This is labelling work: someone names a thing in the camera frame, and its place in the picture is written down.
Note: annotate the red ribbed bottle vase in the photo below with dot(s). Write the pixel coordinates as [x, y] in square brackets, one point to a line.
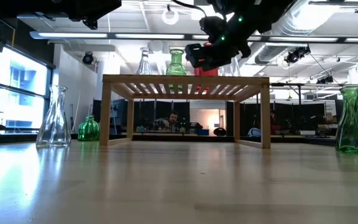
[206, 72]

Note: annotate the large window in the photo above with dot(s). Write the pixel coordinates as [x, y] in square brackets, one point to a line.
[20, 71]

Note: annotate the green twisted glass vase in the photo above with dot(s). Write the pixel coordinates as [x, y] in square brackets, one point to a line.
[354, 130]

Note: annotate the black partition screen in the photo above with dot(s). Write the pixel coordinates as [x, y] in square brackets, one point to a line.
[250, 115]

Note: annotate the black track spotlight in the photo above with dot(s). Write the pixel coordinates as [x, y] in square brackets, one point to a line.
[297, 54]
[325, 80]

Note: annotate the long ceiling light bar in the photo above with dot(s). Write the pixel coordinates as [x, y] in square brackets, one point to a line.
[151, 36]

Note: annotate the blue box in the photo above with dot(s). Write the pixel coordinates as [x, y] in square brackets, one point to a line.
[202, 132]

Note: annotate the clear conical glass vase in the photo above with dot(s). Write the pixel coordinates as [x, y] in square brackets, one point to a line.
[54, 130]

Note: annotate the wooden slatted shelf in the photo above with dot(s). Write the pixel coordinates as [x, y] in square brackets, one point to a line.
[182, 79]

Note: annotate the black oval speaker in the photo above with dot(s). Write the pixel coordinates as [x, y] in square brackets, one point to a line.
[219, 131]

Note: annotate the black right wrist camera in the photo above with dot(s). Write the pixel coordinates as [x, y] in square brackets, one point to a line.
[213, 27]

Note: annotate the person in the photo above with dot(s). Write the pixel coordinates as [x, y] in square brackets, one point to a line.
[273, 123]
[172, 119]

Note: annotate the white blue round object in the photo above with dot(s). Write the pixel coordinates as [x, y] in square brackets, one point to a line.
[253, 132]

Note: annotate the small green ribbed vase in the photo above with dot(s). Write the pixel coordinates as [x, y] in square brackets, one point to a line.
[88, 130]

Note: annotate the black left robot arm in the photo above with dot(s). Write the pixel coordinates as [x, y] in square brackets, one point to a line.
[17, 6]

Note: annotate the black ceiling camera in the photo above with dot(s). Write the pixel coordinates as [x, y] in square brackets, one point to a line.
[88, 58]

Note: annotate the green bulbous glass vase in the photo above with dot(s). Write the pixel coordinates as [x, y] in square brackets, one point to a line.
[176, 67]

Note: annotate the silver air duct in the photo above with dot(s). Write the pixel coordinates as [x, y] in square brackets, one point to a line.
[309, 15]

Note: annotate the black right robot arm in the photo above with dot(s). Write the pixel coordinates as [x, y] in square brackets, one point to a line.
[253, 15]

